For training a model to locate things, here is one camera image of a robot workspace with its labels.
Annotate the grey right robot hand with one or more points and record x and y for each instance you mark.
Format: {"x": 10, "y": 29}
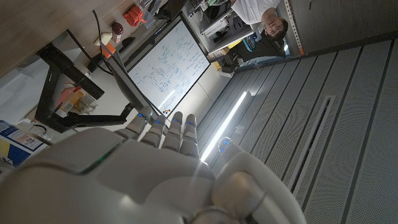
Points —
{"x": 124, "y": 186}

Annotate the white canister blue label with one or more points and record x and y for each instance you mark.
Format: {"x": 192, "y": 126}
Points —
{"x": 18, "y": 140}

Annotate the linear ceiling light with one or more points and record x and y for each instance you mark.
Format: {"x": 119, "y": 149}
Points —
{"x": 225, "y": 124}

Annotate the whiteboard with blue writing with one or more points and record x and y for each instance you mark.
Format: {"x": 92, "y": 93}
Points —
{"x": 174, "y": 65}

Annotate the orange cube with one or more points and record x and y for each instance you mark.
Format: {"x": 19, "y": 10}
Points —
{"x": 109, "y": 51}

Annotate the pale yellow sponge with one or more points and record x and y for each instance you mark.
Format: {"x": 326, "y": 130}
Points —
{"x": 105, "y": 38}

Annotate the dark red egg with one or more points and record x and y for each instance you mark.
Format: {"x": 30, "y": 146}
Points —
{"x": 117, "y": 28}

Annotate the orange plastic toy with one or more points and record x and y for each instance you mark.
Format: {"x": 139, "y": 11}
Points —
{"x": 133, "y": 15}

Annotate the ceiling air vent slot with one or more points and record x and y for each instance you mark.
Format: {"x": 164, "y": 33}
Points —
{"x": 312, "y": 143}

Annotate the person in white t-shirt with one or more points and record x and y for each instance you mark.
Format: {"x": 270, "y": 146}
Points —
{"x": 252, "y": 9}

